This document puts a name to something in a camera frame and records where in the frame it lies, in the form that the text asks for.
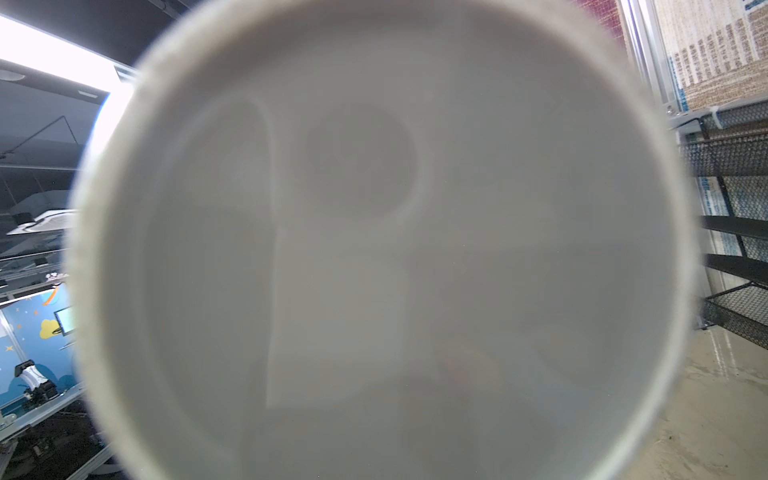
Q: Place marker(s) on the black wire shelf rack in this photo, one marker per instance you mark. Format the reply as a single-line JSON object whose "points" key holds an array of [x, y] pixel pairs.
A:
{"points": [[726, 149]]}

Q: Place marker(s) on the grey mug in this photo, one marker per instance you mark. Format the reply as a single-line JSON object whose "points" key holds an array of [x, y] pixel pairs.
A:
{"points": [[381, 240]]}

